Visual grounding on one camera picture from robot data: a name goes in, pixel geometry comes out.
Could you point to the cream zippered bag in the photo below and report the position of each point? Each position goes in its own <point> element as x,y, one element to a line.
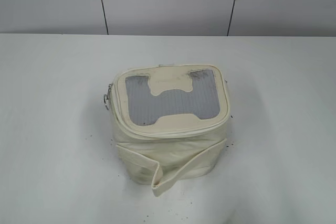
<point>168,122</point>

